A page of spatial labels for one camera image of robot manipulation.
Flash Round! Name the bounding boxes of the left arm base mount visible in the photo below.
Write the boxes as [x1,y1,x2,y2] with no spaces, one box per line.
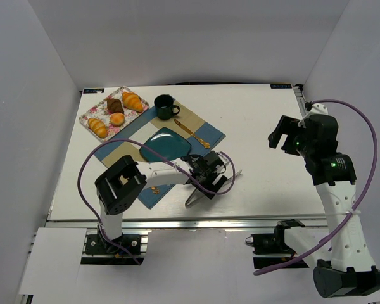
[80,231,146,266]

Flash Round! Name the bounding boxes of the floral tray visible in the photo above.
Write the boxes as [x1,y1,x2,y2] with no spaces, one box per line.
[79,87,150,142]

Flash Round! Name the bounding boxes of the gold fork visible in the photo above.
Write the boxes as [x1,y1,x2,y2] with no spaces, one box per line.
[151,187,160,194]

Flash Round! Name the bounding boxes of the round orange bun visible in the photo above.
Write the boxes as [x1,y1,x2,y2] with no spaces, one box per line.
[110,112,125,127]

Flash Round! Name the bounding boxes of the aluminium table frame rail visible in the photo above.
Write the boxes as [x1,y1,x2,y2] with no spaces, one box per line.
[46,218,333,231]

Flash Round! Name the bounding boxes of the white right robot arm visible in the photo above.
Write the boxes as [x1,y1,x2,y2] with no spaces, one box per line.
[268,104,380,298]

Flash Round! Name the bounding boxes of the gold knife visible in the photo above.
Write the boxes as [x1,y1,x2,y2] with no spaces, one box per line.
[174,119,210,149]

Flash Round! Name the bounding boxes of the orange croissant right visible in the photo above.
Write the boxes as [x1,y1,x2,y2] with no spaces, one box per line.
[122,92,144,113]

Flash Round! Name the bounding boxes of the orange croissant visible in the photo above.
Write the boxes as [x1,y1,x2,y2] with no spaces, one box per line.
[122,92,144,113]
[87,118,108,139]

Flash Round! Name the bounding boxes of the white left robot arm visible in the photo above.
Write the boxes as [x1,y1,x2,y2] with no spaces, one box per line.
[94,151,229,254]

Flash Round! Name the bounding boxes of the orange croissant left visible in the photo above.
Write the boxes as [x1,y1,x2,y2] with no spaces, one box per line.
[87,118,108,139]

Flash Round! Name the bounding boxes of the metal tongs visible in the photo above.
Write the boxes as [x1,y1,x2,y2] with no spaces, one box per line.
[184,170,242,208]

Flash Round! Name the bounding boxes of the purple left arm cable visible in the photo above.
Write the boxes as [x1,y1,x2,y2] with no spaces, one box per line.
[77,139,237,265]

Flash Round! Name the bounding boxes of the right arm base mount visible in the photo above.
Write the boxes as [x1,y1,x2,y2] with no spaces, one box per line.
[245,219,305,270]

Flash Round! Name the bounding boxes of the blue beige checked placemat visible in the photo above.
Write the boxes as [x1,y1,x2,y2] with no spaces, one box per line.
[94,100,227,210]

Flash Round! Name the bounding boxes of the chocolate croissant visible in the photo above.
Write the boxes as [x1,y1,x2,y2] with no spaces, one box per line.
[106,98,124,114]

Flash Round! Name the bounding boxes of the dark green mug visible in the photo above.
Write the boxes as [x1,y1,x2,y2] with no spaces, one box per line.
[154,94,181,120]

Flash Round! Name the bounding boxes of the teal square plate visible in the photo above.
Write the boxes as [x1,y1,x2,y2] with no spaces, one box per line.
[139,127,192,162]

